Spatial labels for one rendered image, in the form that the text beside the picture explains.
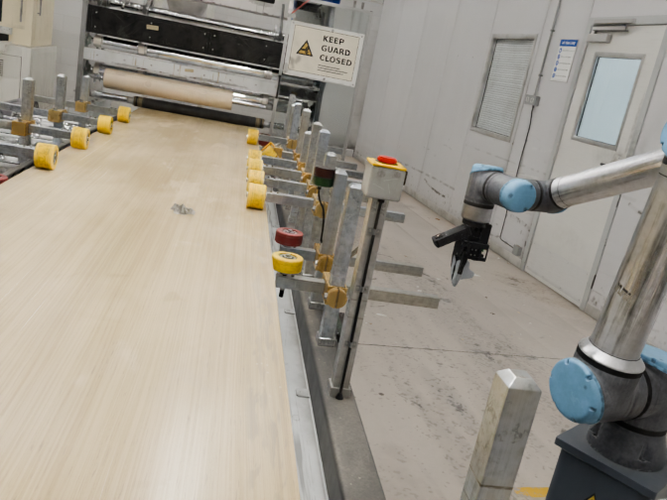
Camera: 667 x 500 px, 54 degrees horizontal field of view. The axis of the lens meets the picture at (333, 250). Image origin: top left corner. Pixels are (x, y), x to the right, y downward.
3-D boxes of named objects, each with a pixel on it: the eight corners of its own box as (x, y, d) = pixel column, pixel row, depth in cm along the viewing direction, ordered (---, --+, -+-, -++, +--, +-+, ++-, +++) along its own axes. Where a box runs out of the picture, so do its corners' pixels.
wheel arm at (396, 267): (418, 276, 202) (421, 263, 201) (421, 280, 198) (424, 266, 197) (278, 256, 194) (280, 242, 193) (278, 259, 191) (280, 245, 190)
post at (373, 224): (345, 388, 148) (387, 195, 136) (349, 400, 144) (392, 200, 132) (327, 386, 148) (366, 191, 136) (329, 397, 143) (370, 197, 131)
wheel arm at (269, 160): (363, 179, 293) (365, 171, 292) (365, 181, 290) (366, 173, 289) (252, 160, 285) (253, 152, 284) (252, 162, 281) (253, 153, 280)
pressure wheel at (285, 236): (296, 264, 198) (303, 228, 195) (298, 273, 191) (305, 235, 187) (269, 261, 197) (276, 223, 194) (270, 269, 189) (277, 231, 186)
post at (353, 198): (327, 359, 174) (362, 183, 161) (328, 365, 171) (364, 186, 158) (314, 358, 173) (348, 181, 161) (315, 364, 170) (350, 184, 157)
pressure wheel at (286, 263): (278, 289, 175) (286, 247, 172) (302, 299, 171) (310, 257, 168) (259, 294, 168) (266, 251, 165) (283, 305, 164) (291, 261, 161)
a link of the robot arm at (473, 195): (487, 166, 186) (466, 159, 194) (476, 208, 189) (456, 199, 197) (512, 169, 190) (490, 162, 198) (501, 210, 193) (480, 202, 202)
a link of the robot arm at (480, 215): (468, 206, 190) (459, 198, 200) (465, 222, 192) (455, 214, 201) (497, 210, 192) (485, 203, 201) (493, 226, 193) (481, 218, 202)
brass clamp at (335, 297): (339, 291, 177) (343, 274, 175) (346, 311, 164) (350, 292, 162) (317, 288, 176) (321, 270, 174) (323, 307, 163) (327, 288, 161)
